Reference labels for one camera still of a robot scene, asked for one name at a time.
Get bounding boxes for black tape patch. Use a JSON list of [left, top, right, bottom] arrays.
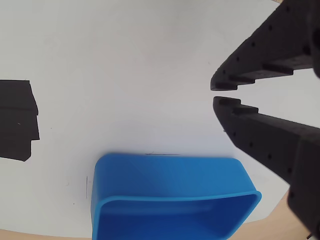
[[0, 79, 40, 163]]

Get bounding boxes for blue rectangular plastic bin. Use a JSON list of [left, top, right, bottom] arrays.
[[91, 152, 263, 240]]

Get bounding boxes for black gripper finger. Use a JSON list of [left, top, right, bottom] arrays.
[[210, 0, 320, 91], [213, 96, 301, 187]]

